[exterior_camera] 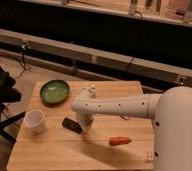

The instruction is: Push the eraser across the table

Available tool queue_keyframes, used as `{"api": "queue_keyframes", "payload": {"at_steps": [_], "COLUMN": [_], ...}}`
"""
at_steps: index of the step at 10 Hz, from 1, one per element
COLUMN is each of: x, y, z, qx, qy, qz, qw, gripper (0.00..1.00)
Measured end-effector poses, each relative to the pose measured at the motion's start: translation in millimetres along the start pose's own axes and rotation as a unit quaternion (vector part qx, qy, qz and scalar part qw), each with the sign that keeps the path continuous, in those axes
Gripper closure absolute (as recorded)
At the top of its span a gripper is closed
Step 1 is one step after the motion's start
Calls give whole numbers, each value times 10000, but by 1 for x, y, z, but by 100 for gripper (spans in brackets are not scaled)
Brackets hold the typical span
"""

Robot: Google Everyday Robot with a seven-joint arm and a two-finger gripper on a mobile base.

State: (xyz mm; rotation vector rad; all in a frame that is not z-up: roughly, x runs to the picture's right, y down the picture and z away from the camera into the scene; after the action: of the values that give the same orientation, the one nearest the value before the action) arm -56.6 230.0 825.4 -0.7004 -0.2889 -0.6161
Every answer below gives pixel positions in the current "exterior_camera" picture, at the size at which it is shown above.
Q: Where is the black eraser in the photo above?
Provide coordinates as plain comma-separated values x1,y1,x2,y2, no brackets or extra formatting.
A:
62,118,82,133

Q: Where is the green bowl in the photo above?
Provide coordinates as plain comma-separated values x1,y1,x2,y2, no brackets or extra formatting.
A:
40,80,70,105

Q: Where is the white paper cup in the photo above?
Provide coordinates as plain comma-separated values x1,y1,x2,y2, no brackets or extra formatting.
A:
24,110,46,133

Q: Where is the long wall rail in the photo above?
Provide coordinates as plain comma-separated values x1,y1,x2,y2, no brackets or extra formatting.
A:
0,30,192,87

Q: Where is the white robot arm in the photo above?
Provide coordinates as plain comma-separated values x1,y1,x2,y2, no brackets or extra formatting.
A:
71,86,192,171

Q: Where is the black chair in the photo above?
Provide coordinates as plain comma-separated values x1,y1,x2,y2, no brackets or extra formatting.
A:
0,49,27,148

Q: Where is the orange carrot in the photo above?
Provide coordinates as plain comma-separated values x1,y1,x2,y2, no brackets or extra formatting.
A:
109,137,132,146

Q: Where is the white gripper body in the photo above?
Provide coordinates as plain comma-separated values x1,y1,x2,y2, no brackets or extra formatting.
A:
76,113,93,133

